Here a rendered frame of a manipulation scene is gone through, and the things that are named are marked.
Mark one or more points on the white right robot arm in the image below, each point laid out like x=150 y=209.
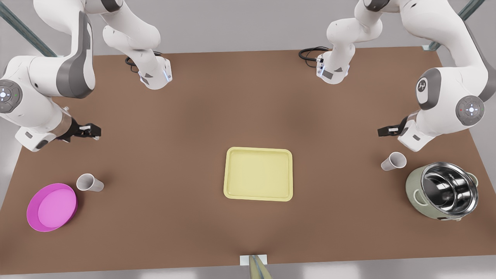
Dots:
x=73 y=58

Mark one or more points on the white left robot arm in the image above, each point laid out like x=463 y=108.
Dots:
x=445 y=85

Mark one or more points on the silver frame post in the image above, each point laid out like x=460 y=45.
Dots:
x=24 y=29
x=451 y=24
x=256 y=266

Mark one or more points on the pale yellow tray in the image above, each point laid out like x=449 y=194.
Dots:
x=258 y=174

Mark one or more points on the magenta plate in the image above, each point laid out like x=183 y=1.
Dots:
x=52 y=207

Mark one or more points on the white IKEA cup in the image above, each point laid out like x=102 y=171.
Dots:
x=393 y=161
x=89 y=183

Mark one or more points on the green pot with steel interior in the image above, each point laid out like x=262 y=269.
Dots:
x=443 y=190

